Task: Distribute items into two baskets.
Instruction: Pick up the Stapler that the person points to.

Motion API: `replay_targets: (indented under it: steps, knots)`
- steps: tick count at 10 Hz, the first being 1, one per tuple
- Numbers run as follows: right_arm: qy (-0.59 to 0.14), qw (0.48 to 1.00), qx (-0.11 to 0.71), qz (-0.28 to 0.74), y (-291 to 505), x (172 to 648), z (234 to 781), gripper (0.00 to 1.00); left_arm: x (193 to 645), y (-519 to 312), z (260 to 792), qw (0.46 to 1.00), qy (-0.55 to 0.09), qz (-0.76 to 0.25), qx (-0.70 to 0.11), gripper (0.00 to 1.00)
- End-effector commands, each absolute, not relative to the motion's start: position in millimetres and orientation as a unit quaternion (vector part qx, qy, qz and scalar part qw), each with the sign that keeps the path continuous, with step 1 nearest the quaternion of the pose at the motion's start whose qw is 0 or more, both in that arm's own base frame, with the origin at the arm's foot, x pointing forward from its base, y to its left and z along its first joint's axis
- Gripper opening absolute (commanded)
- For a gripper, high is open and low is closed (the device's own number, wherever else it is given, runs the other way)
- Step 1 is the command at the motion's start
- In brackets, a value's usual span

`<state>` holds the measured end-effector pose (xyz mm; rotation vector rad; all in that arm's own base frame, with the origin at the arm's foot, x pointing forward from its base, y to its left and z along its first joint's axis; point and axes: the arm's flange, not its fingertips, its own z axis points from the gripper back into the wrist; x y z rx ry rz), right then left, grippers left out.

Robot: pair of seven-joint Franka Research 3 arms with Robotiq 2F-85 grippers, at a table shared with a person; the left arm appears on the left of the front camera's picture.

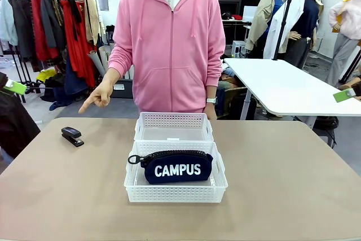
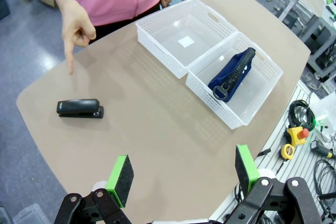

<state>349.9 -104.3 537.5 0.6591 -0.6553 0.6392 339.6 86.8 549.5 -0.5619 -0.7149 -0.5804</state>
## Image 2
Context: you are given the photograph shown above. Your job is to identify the yellow tape measure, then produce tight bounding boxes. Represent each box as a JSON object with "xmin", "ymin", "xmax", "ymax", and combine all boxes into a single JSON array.
[{"xmin": 280, "ymin": 144, "xmax": 295, "ymax": 159}]

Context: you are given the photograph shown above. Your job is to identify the navy campus pencil case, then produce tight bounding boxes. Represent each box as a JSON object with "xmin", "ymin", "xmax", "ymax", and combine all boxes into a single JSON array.
[{"xmin": 208, "ymin": 47, "xmax": 257, "ymax": 103}]

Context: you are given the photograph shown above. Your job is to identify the person right hand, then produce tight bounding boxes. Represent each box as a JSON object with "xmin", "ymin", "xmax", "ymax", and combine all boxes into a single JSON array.
[{"xmin": 61, "ymin": 0, "xmax": 97, "ymax": 76}]

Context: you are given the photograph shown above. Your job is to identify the white device box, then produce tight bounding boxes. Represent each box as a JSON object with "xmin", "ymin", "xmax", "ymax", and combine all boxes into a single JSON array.
[{"xmin": 307, "ymin": 95, "xmax": 336, "ymax": 142}]

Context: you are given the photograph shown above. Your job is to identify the black stapler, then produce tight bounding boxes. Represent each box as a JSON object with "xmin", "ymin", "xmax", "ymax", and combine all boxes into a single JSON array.
[{"xmin": 56, "ymin": 98, "xmax": 104, "ymax": 119}]

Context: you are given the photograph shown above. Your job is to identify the black coiled cable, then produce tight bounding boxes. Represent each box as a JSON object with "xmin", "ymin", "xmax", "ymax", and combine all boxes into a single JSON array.
[{"xmin": 288, "ymin": 100, "xmax": 316, "ymax": 132}]

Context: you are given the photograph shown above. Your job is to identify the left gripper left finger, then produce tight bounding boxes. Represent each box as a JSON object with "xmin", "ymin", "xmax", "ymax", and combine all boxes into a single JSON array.
[{"xmin": 54, "ymin": 154, "xmax": 135, "ymax": 224}]

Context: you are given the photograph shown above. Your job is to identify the yellow emergency stop button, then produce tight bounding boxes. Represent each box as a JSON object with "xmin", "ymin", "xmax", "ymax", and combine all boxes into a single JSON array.
[{"xmin": 285, "ymin": 126, "xmax": 310, "ymax": 146}]

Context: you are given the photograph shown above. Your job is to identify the clear plastic box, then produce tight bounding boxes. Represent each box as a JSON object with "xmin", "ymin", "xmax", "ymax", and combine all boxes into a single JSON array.
[{"xmin": 12, "ymin": 202, "xmax": 50, "ymax": 224}]

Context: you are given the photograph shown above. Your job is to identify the white perforated plastic basket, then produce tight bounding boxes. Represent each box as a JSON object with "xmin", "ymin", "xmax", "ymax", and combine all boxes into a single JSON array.
[
  {"xmin": 135, "ymin": 0, "xmax": 239, "ymax": 80},
  {"xmin": 185, "ymin": 31, "xmax": 284, "ymax": 130}
]

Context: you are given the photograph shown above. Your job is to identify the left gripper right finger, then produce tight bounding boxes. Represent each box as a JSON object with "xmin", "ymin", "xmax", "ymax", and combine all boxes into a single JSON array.
[{"xmin": 225, "ymin": 144, "xmax": 323, "ymax": 224}]

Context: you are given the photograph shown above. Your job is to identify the white slotted base plate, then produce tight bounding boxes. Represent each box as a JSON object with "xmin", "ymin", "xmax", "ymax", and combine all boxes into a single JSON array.
[{"xmin": 209, "ymin": 81, "xmax": 336, "ymax": 224}]

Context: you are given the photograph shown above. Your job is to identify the black yellow hand tool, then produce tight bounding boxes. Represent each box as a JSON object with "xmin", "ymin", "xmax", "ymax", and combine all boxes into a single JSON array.
[{"xmin": 310, "ymin": 140, "xmax": 335, "ymax": 159}]

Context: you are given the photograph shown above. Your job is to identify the black trousers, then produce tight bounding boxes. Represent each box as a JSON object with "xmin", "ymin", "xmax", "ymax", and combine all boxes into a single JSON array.
[{"xmin": 89, "ymin": 2, "xmax": 162, "ymax": 45}]

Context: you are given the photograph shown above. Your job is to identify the grey storage bin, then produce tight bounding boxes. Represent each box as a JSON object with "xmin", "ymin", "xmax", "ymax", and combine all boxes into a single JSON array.
[{"xmin": 0, "ymin": 0, "xmax": 11, "ymax": 20}]

